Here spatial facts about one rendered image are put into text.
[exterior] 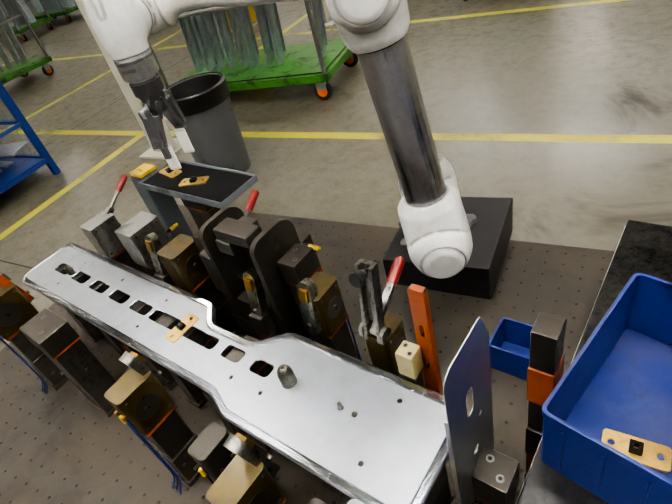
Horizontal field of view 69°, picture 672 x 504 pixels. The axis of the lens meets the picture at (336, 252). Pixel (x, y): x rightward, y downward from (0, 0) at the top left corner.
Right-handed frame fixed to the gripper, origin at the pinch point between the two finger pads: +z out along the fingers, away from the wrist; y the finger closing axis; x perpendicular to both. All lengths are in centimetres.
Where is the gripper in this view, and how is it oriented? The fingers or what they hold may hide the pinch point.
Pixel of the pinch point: (179, 151)
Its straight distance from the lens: 138.6
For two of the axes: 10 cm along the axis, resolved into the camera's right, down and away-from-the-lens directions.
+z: 2.3, 7.5, 6.2
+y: -1.7, 6.6, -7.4
